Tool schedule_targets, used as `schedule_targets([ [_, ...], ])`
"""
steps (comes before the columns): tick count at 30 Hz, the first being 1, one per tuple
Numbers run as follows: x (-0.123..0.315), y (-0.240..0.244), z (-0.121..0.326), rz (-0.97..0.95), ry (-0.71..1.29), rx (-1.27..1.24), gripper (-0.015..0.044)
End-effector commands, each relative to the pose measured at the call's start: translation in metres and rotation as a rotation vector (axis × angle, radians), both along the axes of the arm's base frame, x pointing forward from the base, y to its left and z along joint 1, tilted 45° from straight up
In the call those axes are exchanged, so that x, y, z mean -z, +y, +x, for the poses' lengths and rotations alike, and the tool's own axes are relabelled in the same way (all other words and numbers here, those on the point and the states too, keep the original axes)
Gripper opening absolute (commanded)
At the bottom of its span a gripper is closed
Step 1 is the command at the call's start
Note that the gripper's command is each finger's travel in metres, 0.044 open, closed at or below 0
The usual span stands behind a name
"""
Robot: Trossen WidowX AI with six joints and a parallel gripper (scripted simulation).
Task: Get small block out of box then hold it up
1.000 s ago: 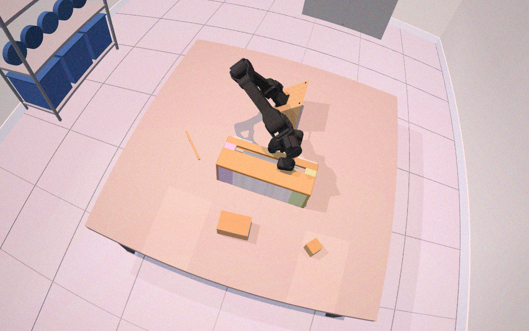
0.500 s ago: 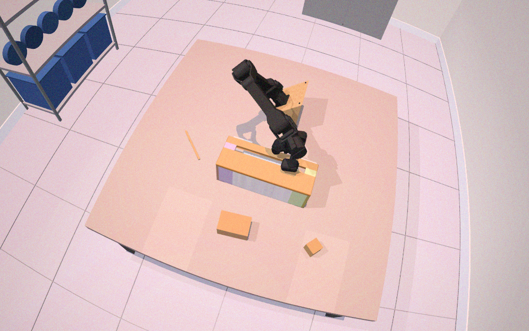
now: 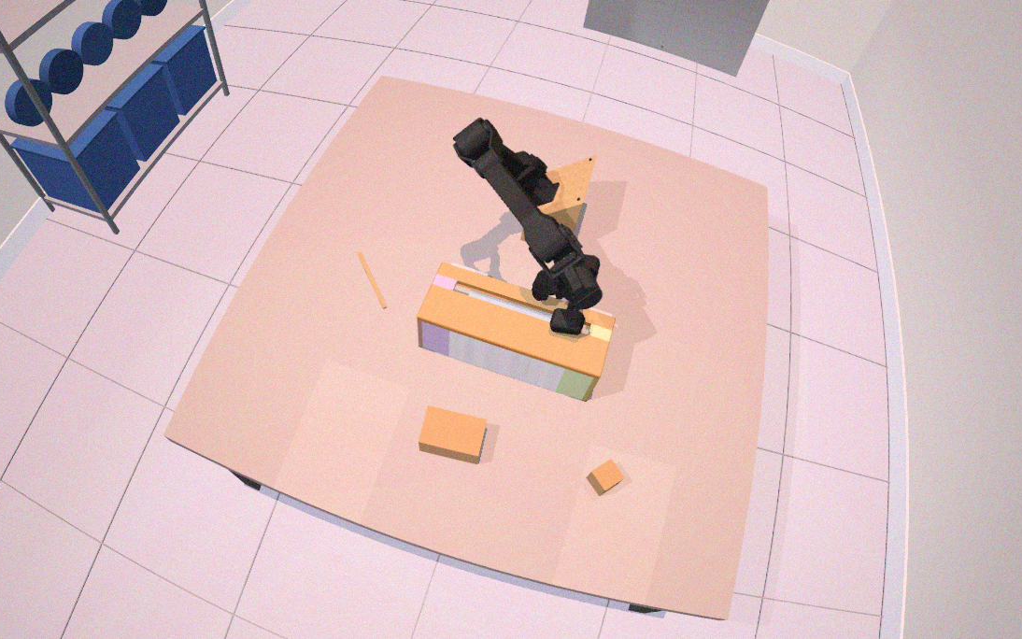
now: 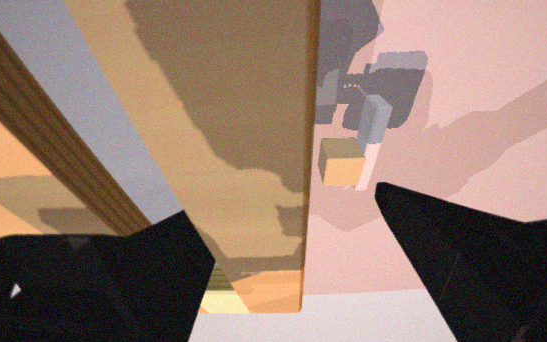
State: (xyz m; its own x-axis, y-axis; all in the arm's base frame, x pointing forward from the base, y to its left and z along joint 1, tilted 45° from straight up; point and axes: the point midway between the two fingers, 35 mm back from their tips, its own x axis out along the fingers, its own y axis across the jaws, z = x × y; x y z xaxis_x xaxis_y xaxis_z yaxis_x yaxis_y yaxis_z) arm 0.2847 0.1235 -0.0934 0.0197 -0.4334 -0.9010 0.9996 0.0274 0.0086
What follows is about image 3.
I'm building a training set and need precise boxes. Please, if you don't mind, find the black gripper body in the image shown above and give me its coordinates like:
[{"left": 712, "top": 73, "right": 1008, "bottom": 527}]
[{"left": 549, "top": 254, "right": 600, "bottom": 335}]

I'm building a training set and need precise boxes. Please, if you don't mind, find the orange thin stick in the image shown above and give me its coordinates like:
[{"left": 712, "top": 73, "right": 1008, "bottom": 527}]
[{"left": 358, "top": 252, "right": 386, "bottom": 309}]

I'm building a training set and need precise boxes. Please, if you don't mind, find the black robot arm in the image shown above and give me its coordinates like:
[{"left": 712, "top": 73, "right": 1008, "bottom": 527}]
[{"left": 452, "top": 118, "right": 603, "bottom": 309}]

